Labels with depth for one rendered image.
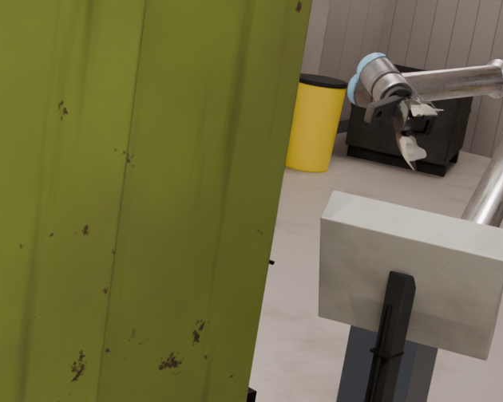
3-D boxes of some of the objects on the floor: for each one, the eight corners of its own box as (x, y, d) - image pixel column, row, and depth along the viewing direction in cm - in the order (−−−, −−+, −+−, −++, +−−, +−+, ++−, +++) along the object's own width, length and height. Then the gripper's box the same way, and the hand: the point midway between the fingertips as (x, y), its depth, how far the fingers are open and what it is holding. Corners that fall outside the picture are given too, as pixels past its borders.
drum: (294, 157, 794) (308, 72, 777) (341, 170, 775) (357, 83, 757) (267, 163, 758) (282, 74, 741) (316, 176, 739) (332, 85, 721)
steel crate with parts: (375, 138, 929) (390, 56, 910) (481, 165, 881) (501, 79, 862) (319, 151, 832) (335, 59, 813) (436, 182, 784) (456, 84, 765)
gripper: (427, 65, 240) (464, 107, 225) (402, 134, 251) (436, 179, 236) (396, 62, 237) (431, 105, 222) (372, 132, 248) (404, 178, 233)
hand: (423, 143), depth 228 cm, fingers open, 14 cm apart
